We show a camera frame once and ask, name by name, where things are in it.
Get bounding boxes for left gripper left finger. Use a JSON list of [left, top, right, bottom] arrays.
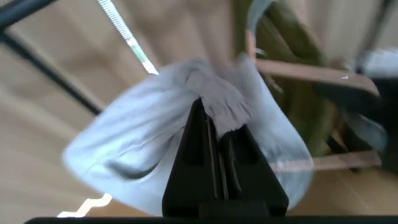
[[161, 98, 220, 218]]

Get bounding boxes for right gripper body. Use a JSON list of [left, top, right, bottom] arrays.
[[377, 77, 398, 174]]

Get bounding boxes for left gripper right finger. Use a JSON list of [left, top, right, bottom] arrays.
[[220, 124, 290, 217]]

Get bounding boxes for pale grey shorts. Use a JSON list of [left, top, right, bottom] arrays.
[[62, 54, 315, 217]]

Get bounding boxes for pink clothes hanger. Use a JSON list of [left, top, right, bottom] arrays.
[[245, 0, 382, 172]]

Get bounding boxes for green printed shirt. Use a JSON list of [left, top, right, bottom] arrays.
[[233, 0, 343, 156]]

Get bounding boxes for black clothes rack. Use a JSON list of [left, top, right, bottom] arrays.
[[0, 0, 394, 116]]

